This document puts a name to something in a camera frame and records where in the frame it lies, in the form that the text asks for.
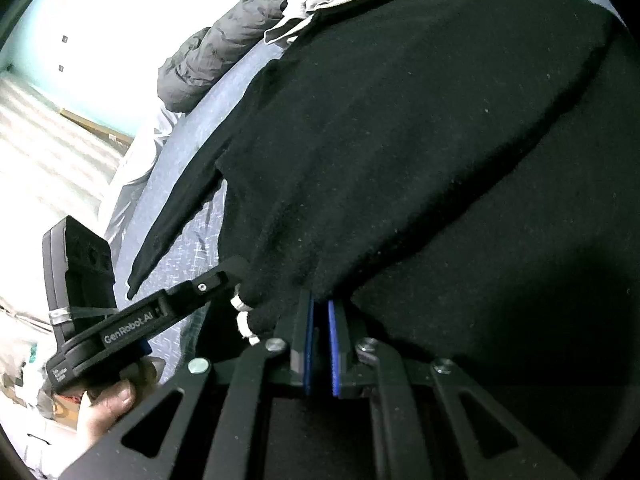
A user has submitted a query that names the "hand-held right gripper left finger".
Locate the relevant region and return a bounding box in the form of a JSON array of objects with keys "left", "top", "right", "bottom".
[{"left": 60, "top": 287, "right": 316, "bottom": 480}]

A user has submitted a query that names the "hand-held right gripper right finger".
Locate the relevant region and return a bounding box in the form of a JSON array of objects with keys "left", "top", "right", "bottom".
[{"left": 327, "top": 300, "right": 576, "bottom": 480}]

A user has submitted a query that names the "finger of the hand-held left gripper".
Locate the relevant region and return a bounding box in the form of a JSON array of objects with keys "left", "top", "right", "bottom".
[{"left": 160, "top": 256, "right": 251, "bottom": 311}]

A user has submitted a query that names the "black sweater with white trim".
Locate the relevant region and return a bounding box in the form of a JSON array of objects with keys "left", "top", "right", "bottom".
[{"left": 125, "top": 0, "right": 640, "bottom": 480}]

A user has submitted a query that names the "person's left hand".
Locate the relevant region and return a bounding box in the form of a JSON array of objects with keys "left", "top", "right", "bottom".
[{"left": 77, "top": 357, "right": 166, "bottom": 448}]

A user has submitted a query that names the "pile of floor clutter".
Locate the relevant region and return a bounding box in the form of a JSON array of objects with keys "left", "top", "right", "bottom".
[{"left": 0, "top": 310, "right": 81, "bottom": 461}]

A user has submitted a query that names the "light grey pillow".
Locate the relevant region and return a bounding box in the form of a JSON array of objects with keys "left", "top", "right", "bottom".
[{"left": 97, "top": 107, "right": 186, "bottom": 261}]

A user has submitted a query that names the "striped beige curtain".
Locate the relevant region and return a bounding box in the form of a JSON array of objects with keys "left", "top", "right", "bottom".
[{"left": 0, "top": 72, "right": 136, "bottom": 311}]

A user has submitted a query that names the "yellow wooden pole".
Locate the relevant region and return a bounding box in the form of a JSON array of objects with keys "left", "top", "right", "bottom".
[{"left": 60, "top": 107, "right": 133, "bottom": 143}]

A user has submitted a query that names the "dark grey rolled duvet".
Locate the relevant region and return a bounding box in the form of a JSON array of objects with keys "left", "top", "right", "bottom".
[{"left": 156, "top": 0, "right": 311, "bottom": 113}]

